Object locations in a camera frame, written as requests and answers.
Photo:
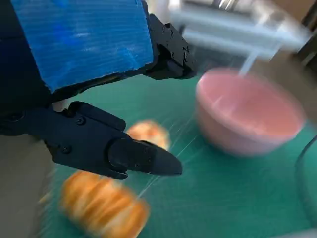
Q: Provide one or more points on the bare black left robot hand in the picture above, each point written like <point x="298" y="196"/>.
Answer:
<point x="81" y="42"/>

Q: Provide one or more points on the round toy bread bun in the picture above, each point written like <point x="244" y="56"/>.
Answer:
<point x="151" y="132"/>

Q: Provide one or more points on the long orange toy bread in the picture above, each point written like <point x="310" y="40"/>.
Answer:
<point x="104" y="205"/>

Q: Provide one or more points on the pink bowl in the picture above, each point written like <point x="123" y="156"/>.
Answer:
<point x="247" y="111"/>

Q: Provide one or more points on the large white mesh cabinet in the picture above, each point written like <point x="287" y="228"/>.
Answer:
<point x="223" y="32"/>

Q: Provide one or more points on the green cutting mat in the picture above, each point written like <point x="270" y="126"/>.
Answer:
<point x="223" y="198"/>

